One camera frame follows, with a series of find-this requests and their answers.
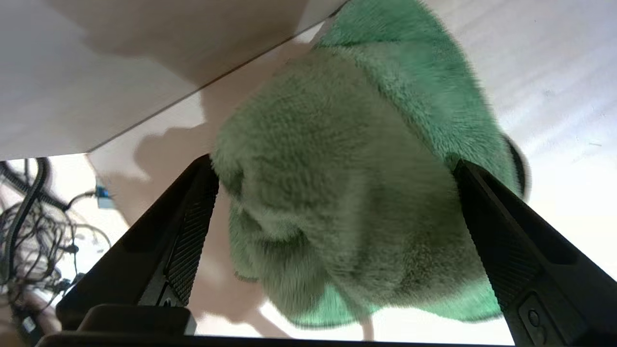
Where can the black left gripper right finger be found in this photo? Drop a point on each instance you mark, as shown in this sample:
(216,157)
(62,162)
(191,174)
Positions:
(530,260)

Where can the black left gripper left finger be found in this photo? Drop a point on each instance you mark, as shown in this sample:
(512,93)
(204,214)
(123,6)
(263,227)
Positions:
(144,260)

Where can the green microfiber cloth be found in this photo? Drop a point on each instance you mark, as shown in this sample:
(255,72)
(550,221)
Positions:
(347,168)

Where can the small blue device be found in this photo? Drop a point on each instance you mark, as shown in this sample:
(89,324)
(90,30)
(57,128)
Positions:
(104,197)

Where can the wooden desk side panel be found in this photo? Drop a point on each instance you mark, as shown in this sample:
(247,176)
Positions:
(96,72)

